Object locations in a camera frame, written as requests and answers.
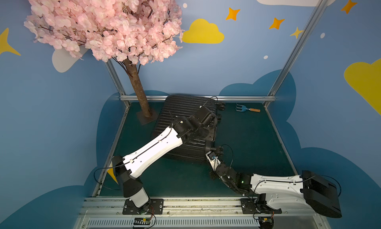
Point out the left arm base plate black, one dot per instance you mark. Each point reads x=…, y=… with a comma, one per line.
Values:
x=153, y=206

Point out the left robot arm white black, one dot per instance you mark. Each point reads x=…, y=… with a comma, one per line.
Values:
x=126, y=170

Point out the yellow black work glove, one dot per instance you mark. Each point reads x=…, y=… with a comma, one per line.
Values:
x=111, y=172

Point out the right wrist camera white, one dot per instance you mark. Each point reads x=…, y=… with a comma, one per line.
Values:
x=213, y=160

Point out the blue garden fork wooden handle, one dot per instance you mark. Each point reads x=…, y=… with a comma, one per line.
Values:
x=243, y=108

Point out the small green circuit board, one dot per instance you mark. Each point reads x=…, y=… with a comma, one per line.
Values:
x=142, y=221

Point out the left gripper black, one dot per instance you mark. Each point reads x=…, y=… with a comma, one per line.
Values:
x=213, y=122

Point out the black ribbed hard-shell suitcase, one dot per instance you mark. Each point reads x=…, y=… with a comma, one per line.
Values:
x=178, y=108

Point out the pink blossom artificial tree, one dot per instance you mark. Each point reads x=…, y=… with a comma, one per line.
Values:
x=130, y=32

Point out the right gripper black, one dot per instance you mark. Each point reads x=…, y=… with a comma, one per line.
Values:
x=213, y=154

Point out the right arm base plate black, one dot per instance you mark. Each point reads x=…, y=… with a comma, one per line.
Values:
x=253, y=206

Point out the aluminium frame post left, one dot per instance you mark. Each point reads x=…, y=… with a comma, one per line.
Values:
x=114, y=75

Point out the aluminium frame post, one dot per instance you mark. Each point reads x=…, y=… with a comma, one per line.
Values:
x=114, y=75
x=308, y=29

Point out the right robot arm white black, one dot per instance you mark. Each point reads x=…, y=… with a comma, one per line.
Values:
x=276, y=194

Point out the aluminium frame post right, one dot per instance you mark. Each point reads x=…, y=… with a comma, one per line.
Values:
x=308, y=29

